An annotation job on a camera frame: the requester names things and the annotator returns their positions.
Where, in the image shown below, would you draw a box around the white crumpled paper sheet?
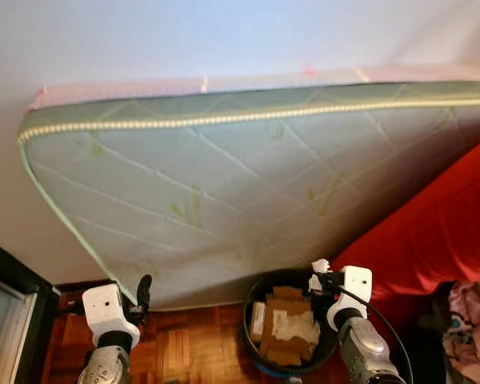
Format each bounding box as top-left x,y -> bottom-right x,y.
274,310 -> 322,347

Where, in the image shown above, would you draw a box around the small white box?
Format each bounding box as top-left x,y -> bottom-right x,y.
250,302 -> 267,343

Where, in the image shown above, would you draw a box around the brown cardboard pieces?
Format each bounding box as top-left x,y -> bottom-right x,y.
260,286 -> 322,367

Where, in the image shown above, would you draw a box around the black round waste bin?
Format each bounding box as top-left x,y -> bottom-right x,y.
240,268 -> 345,379

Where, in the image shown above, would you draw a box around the red folded mattress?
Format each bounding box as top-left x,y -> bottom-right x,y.
332,134 -> 480,322

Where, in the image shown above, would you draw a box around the black framed glass door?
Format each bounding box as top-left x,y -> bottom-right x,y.
0,234 -> 58,384

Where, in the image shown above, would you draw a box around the pink cartoon print blanket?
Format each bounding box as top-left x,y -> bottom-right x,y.
442,276 -> 480,384

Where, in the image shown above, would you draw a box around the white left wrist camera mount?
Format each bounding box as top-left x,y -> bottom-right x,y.
82,282 -> 141,349

